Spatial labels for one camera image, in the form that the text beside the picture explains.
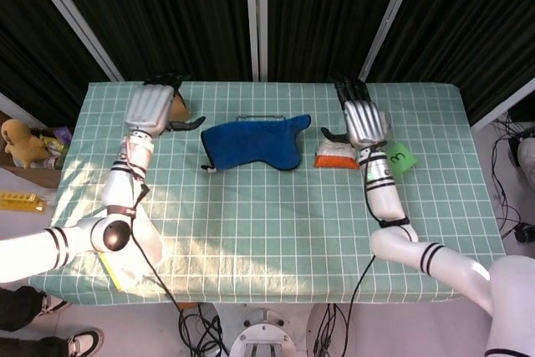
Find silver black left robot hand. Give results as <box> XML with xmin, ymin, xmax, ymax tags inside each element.
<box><xmin>124</xmin><ymin>72</ymin><xmax>207</xmax><ymax>139</ymax></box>

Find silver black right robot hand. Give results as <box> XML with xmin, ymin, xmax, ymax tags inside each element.
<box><xmin>320</xmin><ymin>72</ymin><xmax>392</xmax><ymax>151</ymax></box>

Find silver robot base column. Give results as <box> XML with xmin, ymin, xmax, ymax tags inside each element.
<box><xmin>217</xmin><ymin>302</ymin><xmax>335</xmax><ymax>357</ymax></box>

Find white sealed packet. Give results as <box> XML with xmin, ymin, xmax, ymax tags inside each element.
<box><xmin>380</xmin><ymin>110</ymin><xmax>393</xmax><ymax>140</ymax></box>

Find brown cardboard carry box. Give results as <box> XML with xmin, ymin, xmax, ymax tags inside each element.
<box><xmin>169</xmin><ymin>88</ymin><xmax>192</xmax><ymax>122</ymax></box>

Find orange white snack bag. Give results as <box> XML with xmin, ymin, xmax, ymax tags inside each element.
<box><xmin>313</xmin><ymin>138</ymin><xmax>361</xmax><ymax>171</ymax></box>

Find green numbered foam cube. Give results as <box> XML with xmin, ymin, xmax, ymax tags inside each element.
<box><xmin>384</xmin><ymin>141</ymin><xmax>418</xmax><ymax>176</ymax></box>

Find purple packet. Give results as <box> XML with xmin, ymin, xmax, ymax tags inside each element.
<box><xmin>53</xmin><ymin>125</ymin><xmax>74</xmax><ymax>145</ymax></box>

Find black pleated curtain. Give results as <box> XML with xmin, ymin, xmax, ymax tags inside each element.
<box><xmin>266</xmin><ymin>0</ymin><xmax>413</xmax><ymax>82</ymax></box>
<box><xmin>43</xmin><ymin>0</ymin><xmax>256</xmax><ymax>82</ymax></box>
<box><xmin>367</xmin><ymin>0</ymin><xmax>535</xmax><ymax>126</ymax></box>
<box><xmin>0</xmin><ymin>0</ymin><xmax>120</xmax><ymax>128</ymax></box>

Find green packet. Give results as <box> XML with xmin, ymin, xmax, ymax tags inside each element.
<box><xmin>39</xmin><ymin>134</ymin><xmax>70</xmax><ymax>170</ymax></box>

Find yellow plush toy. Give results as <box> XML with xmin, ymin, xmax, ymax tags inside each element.
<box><xmin>0</xmin><ymin>118</ymin><xmax>48</xmax><ymax>170</ymax></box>

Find open cardboard storage box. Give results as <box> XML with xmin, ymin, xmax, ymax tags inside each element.
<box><xmin>0</xmin><ymin>110</ymin><xmax>76</xmax><ymax>190</ymax></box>

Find yellow white notebook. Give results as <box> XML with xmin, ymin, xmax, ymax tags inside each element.
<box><xmin>98</xmin><ymin>206</ymin><xmax>171</xmax><ymax>293</ymax></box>

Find green checked tablecloth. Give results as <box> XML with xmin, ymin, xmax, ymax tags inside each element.
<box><xmin>28</xmin><ymin>80</ymin><xmax>517</xmax><ymax>306</ymax></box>

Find yellow plastic tray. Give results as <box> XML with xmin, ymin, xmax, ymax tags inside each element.
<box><xmin>0</xmin><ymin>191</ymin><xmax>48</xmax><ymax>214</ymax></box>

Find white rounded floor object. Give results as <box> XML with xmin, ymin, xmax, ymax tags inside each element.
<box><xmin>513</xmin><ymin>137</ymin><xmax>535</xmax><ymax>175</ymax></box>

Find black white sneaker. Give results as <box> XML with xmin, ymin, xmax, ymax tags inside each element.
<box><xmin>41</xmin><ymin>292</ymin><xmax>70</xmax><ymax>314</ymax></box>
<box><xmin>66</xmin><ymin>327</ymin><xmax>104</xmax><ymax>357</ymax></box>

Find black trouser leg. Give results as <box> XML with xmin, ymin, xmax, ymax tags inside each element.
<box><xmin>0</xmin><ymin>334</ymin><xmax>73</xmax><ymax>357</ymax></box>
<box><xmin>0</xmin><ymin>285</ymin><xmax>48</xmax><ymax>333</ymax></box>

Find metal wire rack white feet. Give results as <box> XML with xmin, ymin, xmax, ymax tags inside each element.
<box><xmin>235</xmin><ymin>114</ymin><xmax>288</xmax><ymax>123</ymax></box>

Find white frame post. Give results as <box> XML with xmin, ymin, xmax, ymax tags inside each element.
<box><xmin>356</xmin><ymin>0</ymin><xmax>425</xmax><ymax>84</ymax></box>
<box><xmin>244</xmin><ymin>0</ymin><xmax>269</xmax><ymax>83</ymax></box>
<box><xmin>28</xmin><ymin>0</ymin><xmax>125</xmax><ymax>83</ymax></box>

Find white frame beam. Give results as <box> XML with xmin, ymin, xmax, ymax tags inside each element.
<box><xmin>470</xmin><ymin>88</ymin><xmax>535</xmax><ymax>130</ymax></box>

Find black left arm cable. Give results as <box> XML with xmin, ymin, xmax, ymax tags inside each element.
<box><xmin>125</xmin><ymin>156</ymin><xmax>185</xmax><ymax>316</ymax></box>

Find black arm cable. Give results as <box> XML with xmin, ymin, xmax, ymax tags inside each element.
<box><xmin>125</xmin><ymin>156</ymin><xmax>185</xmax><ymax>316</ymax></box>
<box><xmin>347</xmin><ymin>151</ymin><xmax>384</xmax><ymax>329</ymax></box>

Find black floor cable bundle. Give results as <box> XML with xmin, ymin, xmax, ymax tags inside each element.
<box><xmin>177</xmin><ymin>304</ymin><xmax>231</xmax><ymax>357</ymax></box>
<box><xmin>313</xmin><ymin>302</ymin><xmax>350</xmax><ymax>357</ymax></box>
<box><xmin>491</xmin><ymin>116</ymin><xmax>535</xmax><ymax>245</ymax></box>

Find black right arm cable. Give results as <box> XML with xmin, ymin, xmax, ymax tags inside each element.
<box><xmin>347</xmin><ymin>151</ymin><xmax>384</xmax><ymax>329</ymax></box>

